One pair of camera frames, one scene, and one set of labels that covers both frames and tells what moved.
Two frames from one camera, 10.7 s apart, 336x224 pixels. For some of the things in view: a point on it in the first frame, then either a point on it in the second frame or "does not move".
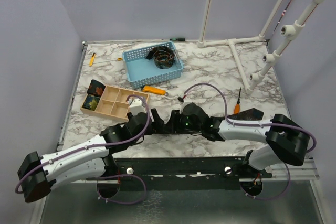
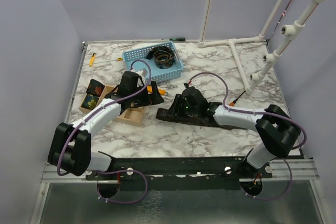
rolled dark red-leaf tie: (95, 88) does not move
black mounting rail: (202, 173) does not move
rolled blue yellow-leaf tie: (91, 102) does not move
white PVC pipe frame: (232, 42) does not move
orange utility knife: (154, 89) does not move
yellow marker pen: (92, 59) does not move
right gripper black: (174, 126) → (176, 106)
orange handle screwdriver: (237, 106) → (232, 104)
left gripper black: (158, 124) → (155, 98)
